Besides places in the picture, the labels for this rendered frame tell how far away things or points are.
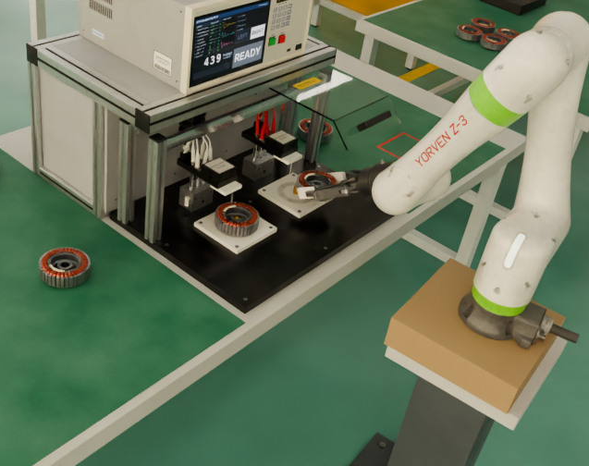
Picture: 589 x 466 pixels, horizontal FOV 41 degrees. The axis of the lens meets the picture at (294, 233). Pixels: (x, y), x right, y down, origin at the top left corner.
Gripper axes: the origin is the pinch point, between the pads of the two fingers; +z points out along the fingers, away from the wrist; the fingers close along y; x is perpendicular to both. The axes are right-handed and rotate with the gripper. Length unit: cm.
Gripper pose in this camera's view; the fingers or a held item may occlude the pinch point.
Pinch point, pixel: (317, 185)
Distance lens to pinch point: 208.4
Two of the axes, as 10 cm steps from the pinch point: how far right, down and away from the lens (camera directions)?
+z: -7.3, 0.1, 6.9
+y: 6.3, -3.7, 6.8
